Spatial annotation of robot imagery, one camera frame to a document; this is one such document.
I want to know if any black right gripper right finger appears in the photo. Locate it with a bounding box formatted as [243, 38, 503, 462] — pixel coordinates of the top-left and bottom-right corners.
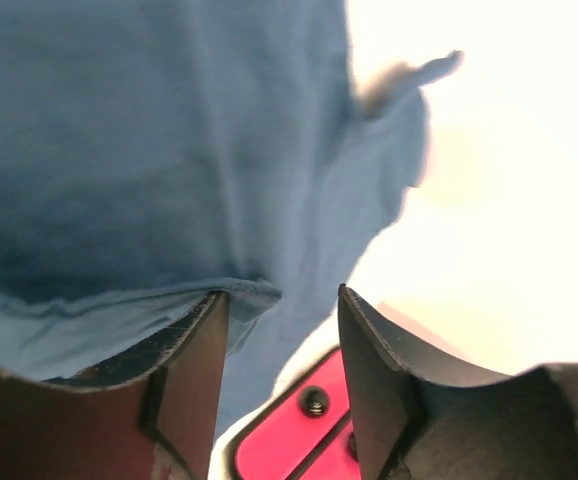
[338, 286, 578, 479]

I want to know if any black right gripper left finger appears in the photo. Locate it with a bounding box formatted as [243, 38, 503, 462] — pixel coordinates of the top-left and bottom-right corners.
[0, 292, 229, 479]

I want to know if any blue t-shirt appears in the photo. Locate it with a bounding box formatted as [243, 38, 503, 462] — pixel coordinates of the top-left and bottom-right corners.
[0, 1, 461, 432]

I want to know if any black pink drawer organizer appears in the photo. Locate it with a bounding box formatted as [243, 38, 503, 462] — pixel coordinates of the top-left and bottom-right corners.
[224, 347, 361, 480]

